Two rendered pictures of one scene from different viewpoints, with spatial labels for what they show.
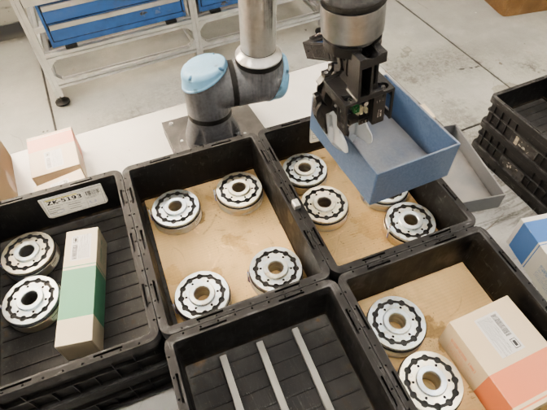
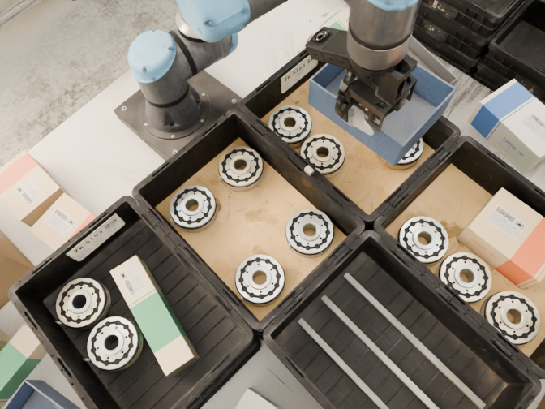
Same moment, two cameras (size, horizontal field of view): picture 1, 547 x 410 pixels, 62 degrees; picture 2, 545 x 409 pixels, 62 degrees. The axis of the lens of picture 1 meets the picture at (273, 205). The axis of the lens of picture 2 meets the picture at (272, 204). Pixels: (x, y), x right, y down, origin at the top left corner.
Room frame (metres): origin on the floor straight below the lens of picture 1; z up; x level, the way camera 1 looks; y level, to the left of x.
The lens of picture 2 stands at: (0.19, 0.16, 1.77)
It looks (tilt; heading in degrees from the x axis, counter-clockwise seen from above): 68 degrees down; 342
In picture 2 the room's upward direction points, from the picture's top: 7 degrees counter-clockwise
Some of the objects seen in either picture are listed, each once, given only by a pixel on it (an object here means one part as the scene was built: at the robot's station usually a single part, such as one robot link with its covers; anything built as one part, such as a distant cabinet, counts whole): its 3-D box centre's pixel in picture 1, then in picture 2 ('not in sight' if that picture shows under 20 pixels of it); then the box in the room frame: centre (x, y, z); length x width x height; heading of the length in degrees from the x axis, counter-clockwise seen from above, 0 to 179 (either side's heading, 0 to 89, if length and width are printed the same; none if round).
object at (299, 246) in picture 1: (220, 235); (247, 218); (0.53, 0.11, 0.87); 0.40 x 0.30 x 0.11; 19
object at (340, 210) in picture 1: (324, 204); (322, 153); (0.61, -0.11, 0.86); 0.10 x 0.10 x 0.01
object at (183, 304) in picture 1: (202, 294); (259, 277); (0.41, 0.14, 0.86); 0.10 x 0.10 x 0.01
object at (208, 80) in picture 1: (208, 85); (159, 65); (0.96, 0.15, 0.91); 0.13 x 0.12 x 0.14; 103
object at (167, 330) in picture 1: (216, 220); (245, 210); (0.53, 0.11, 0.92); 0.40 x 0.30 x 0.02; 19
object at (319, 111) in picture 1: (329, 106); (349, 101); (0.52, -0.09, 1.20); 0.05 x 0.02 x 0.09; 111
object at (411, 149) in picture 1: (378, 135); (378, 96); (0.56, -0.18, 1.10); 0.20 x 0.15 x 0.07; 23
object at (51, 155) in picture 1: (57, 160); (30, 190); (0.89, 0.58, 0.74); 0.16 x 0.12 x 0.07; 22
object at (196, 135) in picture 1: (211, 123); (170, 98); (0.96, 0.16, 0.80); 0.15 x 0.15 x 0.10
